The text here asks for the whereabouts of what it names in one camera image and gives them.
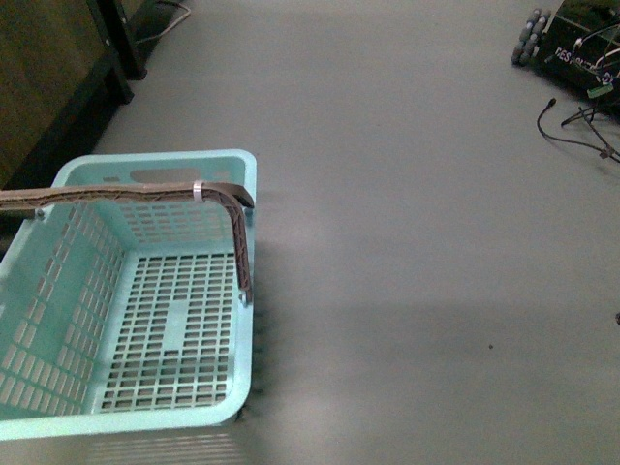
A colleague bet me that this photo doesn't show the brown plastic basket handle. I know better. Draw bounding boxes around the brown plastic basket handle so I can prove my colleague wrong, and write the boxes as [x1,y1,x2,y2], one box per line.
[1,181,255,306]

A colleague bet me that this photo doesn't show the black shelf frame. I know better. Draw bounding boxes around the black shelf frame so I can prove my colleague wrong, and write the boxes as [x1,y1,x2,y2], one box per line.
[1,1,145,187]

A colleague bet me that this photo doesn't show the white zip tie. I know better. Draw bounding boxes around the white zip tie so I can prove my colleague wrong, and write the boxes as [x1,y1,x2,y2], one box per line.
[192,180,204,203]

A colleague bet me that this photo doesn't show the black loose cable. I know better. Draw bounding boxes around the black loose cable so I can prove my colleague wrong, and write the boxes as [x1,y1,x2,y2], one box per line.
[536,98,620,164]

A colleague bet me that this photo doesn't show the light blue plastic basket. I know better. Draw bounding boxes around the light blue plastic basket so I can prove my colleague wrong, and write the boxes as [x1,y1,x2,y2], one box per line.
[1,149,257,441]

